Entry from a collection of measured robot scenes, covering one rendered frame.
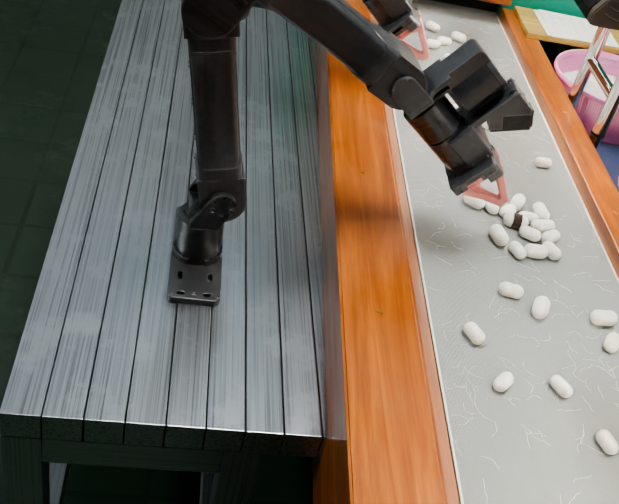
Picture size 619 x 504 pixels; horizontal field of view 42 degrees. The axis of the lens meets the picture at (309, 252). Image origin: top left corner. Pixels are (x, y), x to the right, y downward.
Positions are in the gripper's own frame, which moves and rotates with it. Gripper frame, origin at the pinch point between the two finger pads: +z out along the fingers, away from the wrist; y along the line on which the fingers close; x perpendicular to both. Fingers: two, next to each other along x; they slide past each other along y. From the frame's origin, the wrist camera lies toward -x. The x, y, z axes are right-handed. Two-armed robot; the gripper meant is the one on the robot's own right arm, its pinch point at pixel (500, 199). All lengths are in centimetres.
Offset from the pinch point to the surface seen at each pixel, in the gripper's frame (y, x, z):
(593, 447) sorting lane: -35.6, 1.9, 9.8
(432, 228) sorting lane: 1.5, 10.7, -0.7
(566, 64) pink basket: 68, -14, 29
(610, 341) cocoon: -19.6, -3.6, 13.6
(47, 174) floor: 104, 118, -14
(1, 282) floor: 57, 118, -14
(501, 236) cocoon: -0.6, 3.2, 5.2
